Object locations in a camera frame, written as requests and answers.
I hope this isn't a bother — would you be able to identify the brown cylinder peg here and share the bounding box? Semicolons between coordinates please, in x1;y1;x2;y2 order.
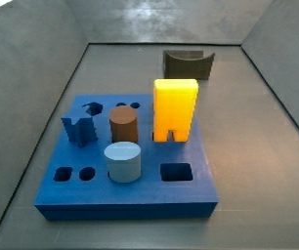
109;105;138;143

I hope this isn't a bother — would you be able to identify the dark blue star peg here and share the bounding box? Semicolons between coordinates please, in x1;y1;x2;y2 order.
61;108;97;147

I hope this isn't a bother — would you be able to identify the black curved cradle stand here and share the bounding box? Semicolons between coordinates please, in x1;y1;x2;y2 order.
162;50;214;80

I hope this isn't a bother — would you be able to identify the blue foam peg board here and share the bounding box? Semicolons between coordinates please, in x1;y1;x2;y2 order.
33;94;218;220

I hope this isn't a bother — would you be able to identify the light blue cylinder peg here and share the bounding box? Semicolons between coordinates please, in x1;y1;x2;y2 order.
104;142;141;183

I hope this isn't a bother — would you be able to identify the yellow arch block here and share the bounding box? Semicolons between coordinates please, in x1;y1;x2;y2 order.
153;79;198;143

